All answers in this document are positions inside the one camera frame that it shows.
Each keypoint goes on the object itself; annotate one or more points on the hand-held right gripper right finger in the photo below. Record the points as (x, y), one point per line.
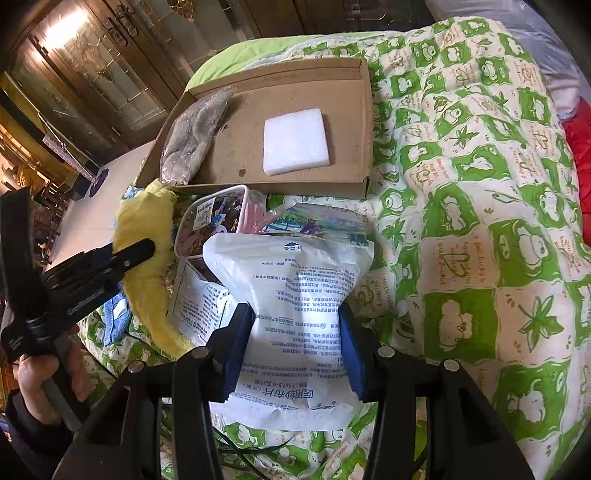
(355, 355)

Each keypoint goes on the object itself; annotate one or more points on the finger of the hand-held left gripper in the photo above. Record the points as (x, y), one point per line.
(134, 253)

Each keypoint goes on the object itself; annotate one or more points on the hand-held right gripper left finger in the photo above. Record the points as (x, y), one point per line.
(238, 350)

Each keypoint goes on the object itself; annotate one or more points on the yellow towel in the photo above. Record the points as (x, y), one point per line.
(147, 286)

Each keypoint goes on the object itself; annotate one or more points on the blue towel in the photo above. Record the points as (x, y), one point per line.
(115, 318)

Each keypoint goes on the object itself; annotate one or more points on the white gauze packet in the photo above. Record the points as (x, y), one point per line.
(295, 295)

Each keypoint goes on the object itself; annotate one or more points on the clear plastic food container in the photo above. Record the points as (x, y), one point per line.
(212, 217)

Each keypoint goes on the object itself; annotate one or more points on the landscape print snack packet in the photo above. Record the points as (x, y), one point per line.
(323, 221)

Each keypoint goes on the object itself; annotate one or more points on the cardboard box tray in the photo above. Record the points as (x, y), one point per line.
(231, 152)

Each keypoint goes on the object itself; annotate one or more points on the person's left forearm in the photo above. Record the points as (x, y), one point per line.
(23, 443)

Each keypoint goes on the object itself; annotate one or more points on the person's left hand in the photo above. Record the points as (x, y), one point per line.
(34, 383)

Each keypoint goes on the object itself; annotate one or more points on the dark contents zip bag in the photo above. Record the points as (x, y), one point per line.
(194, 134)

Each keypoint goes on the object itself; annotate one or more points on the green and white printed blanket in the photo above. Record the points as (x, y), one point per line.
(461, 207)

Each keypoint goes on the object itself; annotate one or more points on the wooden glass door cabinet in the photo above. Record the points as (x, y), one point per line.
(92, 60)

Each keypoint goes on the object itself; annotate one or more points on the white foam square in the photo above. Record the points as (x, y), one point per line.
(298, 141)

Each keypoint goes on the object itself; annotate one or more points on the lime green bedsheet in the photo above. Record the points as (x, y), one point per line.
(221, 60)

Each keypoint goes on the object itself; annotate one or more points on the red cloth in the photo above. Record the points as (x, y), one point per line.
(579, 152)

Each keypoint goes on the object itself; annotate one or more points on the white packet with text frame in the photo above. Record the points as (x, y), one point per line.
(198, 295)

